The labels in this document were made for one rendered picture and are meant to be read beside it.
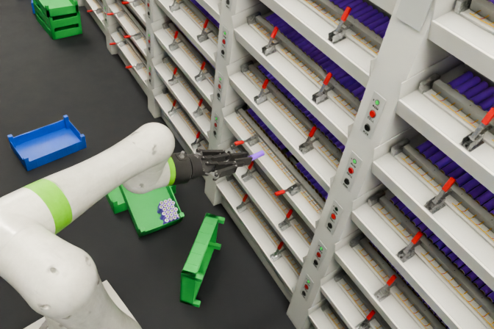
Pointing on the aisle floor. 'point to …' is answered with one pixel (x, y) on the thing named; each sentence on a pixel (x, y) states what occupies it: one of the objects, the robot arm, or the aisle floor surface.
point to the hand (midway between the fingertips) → (240, 158)
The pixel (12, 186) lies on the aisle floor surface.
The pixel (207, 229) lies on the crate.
